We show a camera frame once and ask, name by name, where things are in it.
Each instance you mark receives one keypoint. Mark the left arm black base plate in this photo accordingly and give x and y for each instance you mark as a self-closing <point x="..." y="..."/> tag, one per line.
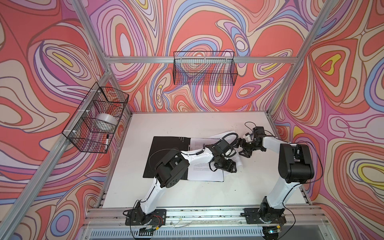
<point x="136" y="217"/>

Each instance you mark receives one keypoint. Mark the black wire basket at back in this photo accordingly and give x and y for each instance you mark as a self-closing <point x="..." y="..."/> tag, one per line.
<point x="204" y="68"/>

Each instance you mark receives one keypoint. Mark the green circuit board left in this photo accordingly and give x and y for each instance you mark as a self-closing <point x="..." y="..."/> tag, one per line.
<point x="147" y="231"/>

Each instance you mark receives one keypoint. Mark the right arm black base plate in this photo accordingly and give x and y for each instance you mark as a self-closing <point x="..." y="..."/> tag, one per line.
<point x="264" y="216"/>

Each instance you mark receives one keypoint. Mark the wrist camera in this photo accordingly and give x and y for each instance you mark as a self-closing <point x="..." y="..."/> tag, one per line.
<point x="223" y="148"/>
<point x="248" y="137"/>

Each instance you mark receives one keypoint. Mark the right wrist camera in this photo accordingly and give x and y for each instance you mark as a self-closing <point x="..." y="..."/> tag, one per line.
<point x="248" y="137"/>

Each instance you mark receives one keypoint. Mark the black wire basket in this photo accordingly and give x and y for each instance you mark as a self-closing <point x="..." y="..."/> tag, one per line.
<point x="204" y="68"/>
<point x="81" y="130"/>

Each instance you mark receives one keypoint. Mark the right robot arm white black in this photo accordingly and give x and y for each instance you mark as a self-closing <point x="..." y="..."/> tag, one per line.
<point x="295" y="168"/>

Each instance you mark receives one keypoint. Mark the green circuit board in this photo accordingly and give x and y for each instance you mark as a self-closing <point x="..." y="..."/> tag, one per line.
<point x="147" y="231"/>
<point x="272" y="230"/>

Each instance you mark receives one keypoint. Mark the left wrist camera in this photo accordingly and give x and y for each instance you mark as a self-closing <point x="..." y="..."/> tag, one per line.
<point x="223" y="148"/>

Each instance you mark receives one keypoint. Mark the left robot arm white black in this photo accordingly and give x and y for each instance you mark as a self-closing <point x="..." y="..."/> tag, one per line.
<point x="170" y="170"/>

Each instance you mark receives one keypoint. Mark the green circuit board right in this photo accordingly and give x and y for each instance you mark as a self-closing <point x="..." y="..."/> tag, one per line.
<point x="272" y="230"/>

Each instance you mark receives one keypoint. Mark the printed paper sheet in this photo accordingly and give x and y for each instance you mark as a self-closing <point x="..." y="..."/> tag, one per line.
<point x="202" y="172"/>
<point x="232" y="139"/>

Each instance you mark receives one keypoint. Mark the black wire basket on left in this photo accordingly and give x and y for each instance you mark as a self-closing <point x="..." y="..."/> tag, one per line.
<point x="81" y="130"/>

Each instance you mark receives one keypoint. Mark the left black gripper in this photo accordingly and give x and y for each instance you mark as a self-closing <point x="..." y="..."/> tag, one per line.
<point x="230" y="168"/>

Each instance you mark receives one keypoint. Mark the black marker in basket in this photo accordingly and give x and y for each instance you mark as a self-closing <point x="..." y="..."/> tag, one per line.
<point x="107" y="141"/>

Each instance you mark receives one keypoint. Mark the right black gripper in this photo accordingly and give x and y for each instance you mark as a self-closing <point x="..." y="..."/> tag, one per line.
<point x="247" y="154"/>

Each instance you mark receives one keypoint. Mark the white tape roll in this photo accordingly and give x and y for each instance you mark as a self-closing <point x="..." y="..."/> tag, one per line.
<point x="106" y="122"/>

